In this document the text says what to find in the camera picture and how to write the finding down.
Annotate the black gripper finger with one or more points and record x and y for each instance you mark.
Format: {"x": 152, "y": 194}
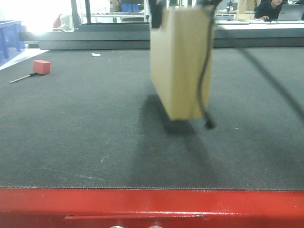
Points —
{"x": 156, "y": 10}

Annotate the tall brown cardboard box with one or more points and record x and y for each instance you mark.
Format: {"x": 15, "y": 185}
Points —
{"x": 178, "y": 53}

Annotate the dark conveyor belt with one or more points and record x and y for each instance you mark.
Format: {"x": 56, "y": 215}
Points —
{"x": 97, "y": 122}

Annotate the white paper scrap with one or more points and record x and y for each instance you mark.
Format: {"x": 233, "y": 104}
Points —
{"x": 96, "y": 55}

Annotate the white work table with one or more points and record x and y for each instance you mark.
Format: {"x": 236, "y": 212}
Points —
{"x": 258, "y": 24}

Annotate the person in black shirt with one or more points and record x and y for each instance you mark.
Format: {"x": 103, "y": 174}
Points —
{"x": 269, "y": 9}

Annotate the small red block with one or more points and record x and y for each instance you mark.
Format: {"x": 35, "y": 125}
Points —
{"x": 41, "y": 67}

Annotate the grey laptop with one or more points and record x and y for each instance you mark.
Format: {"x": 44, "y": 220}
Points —
{"x": 293, "y": 12}

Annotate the metal rod tool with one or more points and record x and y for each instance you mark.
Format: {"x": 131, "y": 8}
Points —
{"x": 24, "y": 77}

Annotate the blue plastic stool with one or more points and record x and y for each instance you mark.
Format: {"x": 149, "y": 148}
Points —
{"x": 10, "y": 45}

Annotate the black metal frame rail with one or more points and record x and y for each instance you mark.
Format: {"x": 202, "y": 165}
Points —
{"x": 137, "y": 36}

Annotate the red conveyor frame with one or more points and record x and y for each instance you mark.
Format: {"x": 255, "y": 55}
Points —
{"x": 71, "y": 208}

